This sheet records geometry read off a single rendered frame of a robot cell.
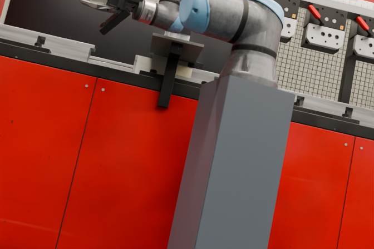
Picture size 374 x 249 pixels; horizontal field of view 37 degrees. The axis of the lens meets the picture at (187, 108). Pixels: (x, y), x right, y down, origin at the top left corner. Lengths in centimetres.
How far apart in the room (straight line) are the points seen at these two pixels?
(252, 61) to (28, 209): 100
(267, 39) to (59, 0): 158
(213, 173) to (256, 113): 18
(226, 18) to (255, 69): 14
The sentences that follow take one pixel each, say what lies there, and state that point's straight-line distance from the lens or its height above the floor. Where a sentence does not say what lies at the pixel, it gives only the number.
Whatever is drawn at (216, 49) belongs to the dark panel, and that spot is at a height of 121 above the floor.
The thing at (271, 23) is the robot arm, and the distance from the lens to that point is 141.
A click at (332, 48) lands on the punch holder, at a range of 230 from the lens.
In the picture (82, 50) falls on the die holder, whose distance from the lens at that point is 216.
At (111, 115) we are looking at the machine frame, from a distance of 199.
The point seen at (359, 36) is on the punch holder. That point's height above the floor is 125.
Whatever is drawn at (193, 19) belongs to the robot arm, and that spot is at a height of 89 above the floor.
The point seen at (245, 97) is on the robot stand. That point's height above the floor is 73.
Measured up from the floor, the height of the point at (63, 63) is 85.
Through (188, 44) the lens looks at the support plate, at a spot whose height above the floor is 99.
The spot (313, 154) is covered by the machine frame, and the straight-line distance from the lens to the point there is 209.
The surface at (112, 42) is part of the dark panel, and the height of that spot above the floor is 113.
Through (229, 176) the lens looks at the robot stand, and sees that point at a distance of 128.
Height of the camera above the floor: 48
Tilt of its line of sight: 9 degrees up
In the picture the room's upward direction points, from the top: 12 degrees clockwise
